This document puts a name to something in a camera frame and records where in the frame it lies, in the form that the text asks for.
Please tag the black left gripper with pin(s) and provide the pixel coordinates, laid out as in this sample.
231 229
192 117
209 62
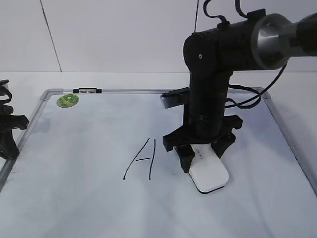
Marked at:
8 122

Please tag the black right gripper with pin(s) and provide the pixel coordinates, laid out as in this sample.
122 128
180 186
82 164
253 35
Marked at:
217 133

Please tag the white board eraser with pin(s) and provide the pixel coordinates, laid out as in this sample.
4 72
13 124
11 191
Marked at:
207 172

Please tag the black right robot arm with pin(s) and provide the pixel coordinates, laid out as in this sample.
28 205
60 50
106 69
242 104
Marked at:
261 42

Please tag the green round magnet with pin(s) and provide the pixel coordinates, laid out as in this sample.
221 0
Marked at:
67 101

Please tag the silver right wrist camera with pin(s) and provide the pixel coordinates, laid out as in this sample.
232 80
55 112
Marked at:
175 98

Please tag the white board with aluminium frame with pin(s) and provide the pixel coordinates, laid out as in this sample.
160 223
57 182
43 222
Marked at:
99 170

